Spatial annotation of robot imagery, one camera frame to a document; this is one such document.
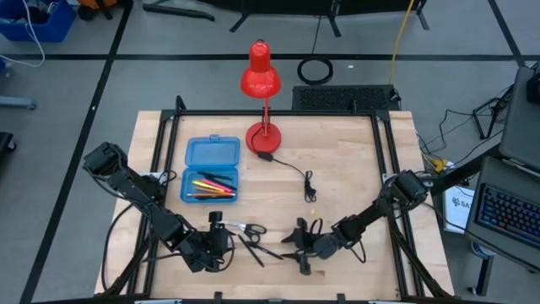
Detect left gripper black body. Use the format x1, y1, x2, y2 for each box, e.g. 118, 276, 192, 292
187, 231, 224, 274

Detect white cable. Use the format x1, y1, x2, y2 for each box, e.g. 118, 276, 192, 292
0, 0, 46, 68

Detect blue plastic supply box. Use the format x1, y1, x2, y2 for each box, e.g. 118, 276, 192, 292
180, 133, 241, 204

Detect black lamp power cord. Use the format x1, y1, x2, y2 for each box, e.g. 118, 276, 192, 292
246, 126, 318, 204

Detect black floor stand bar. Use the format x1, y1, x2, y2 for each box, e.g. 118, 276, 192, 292
142, 3, 216, 22

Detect black chair base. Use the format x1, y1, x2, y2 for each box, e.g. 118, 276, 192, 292
0, 131, 18, 154

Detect red desk lamp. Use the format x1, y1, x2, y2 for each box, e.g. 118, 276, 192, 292
240, 39, 283, 155

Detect keyboard with blue keys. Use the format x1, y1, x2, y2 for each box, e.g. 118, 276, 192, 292
465, 155, 540, 274

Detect grey closed laptop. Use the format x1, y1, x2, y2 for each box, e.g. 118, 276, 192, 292
499, 66, 540, 173

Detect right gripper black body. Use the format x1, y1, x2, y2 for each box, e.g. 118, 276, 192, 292
312, 233, 341, 261

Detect black perforated computer case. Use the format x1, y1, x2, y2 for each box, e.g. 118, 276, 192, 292
291, 84, 402, 113

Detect yellow cable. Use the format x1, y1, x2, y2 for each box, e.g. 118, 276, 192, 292
387, 0, 418, 85

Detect grey floor bar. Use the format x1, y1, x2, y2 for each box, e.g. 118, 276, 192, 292
0, 95, 37, 111

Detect orange black bag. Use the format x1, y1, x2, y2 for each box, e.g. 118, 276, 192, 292
77, 0, 123, 21

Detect coiled black cable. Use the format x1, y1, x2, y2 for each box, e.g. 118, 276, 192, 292
296, 57, 335, 87

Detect black-handled scissors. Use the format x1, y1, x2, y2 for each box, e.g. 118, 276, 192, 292
221, 219, 268, 245

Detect pink highlighter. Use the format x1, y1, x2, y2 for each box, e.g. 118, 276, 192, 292
201, 177, 235, 194

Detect black scale pen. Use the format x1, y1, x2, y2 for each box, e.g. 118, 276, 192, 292
197, 171, 234, 182
236, 234, 266, 269
247, 241, 285, 261
209, 176, 239, 192

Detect black partition screen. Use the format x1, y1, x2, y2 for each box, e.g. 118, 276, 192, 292
197, 0, 431, 38

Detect white printed box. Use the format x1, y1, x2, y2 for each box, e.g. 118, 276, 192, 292
442, 184, 477, 236

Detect blue storage bin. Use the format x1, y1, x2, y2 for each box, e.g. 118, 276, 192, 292
0, 0, 78, 43

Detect black aluminium table frame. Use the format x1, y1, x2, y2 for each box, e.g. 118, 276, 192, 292
94, 95, 456, 304

